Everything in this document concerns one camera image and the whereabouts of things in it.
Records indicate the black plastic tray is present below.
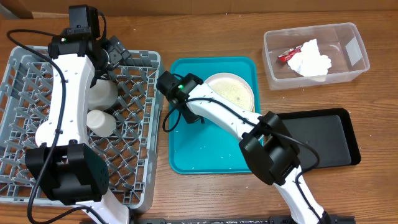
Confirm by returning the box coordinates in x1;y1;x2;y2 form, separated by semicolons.
278;108;361;168

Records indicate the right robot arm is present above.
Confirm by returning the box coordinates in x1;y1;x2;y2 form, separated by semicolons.
156;71;331;223

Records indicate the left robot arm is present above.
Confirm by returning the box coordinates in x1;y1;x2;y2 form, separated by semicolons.
25;5;130;223

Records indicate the grey plastic dish rack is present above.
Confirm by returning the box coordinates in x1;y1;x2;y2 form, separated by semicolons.
1;46;163;212

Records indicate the grey round bowl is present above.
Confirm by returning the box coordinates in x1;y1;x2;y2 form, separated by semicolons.
88;80;118;111

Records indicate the white napkin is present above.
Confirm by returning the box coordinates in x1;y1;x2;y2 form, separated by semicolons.
287;39;331;82

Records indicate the teal plastic serving tray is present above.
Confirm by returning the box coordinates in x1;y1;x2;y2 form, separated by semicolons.
169;56;261;174

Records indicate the red sauce packet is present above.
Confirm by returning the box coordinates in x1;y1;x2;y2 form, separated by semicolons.
277;45;302;63

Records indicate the small white round plate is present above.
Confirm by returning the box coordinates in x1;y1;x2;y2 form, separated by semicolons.
35;121;49;146

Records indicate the clear plastic waste bin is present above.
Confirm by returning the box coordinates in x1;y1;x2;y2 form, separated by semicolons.
262;22;370;90

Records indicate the large white plate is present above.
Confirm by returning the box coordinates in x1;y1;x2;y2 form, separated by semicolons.
205;73;254;111

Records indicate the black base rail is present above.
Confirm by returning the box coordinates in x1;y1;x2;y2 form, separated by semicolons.
133;215;355;224

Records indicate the white paper cup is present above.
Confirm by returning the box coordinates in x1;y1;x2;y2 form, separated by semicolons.
86;110;116;137

